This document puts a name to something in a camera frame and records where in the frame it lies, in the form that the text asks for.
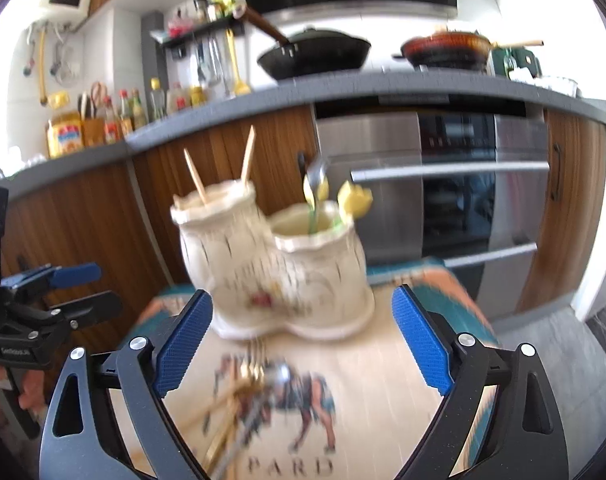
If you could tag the wooden knife block with scissors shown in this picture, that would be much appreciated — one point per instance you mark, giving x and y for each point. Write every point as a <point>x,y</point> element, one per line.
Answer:
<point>91,110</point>

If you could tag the horse print quilted table mat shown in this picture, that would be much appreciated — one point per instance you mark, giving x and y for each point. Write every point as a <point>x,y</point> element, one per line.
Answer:
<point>352,409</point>

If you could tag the clear oil bottle yellow cap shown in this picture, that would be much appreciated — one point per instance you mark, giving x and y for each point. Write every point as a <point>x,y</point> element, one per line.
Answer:
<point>157,99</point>

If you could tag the stainless steel built-in oven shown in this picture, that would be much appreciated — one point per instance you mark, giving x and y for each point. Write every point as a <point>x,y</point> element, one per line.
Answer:
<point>464,187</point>

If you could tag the cream floral ceramic utensil holder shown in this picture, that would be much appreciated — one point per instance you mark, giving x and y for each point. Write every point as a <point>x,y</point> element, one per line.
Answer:
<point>270,274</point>

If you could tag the silver fork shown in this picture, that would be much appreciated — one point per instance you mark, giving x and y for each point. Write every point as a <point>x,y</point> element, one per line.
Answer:
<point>315,176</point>

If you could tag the yellow tulip-handle utensil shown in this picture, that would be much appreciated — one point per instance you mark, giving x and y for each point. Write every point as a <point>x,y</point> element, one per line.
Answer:
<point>313,195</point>
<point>354,201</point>

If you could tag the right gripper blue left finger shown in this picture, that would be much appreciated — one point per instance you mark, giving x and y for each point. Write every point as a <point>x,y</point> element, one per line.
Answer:
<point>82,439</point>

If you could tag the red-brown frying pan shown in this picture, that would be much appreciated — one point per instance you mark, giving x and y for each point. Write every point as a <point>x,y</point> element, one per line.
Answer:
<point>455,50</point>

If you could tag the gold fork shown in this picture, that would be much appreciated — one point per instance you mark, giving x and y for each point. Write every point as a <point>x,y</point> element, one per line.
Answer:
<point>238,378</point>

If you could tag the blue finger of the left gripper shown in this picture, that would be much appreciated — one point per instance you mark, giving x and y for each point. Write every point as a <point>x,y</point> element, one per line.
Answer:
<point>85,312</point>
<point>55,276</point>

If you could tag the red cap sauce bottle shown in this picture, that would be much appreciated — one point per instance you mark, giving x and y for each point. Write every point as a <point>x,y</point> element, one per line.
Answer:
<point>112,132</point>

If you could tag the silver flower-handle spoon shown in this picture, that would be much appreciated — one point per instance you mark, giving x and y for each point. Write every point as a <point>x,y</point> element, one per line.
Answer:
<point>276,373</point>

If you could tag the left hand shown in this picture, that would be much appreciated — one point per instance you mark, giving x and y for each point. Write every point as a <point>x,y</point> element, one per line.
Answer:
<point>32,390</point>

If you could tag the yellow hanging spatula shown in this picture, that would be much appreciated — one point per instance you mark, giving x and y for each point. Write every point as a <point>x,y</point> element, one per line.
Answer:
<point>240,87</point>

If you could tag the black wall spice shelf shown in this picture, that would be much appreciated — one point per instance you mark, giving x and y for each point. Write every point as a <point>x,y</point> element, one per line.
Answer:
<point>164,39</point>

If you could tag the wooden chopstick in holder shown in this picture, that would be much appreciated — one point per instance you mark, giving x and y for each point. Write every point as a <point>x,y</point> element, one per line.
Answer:
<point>195,177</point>

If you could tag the black wok with wooden handle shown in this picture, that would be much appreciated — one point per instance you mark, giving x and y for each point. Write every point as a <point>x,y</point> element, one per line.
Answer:
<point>311,52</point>

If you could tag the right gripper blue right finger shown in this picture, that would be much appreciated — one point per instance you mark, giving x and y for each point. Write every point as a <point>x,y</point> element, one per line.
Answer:
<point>498,418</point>

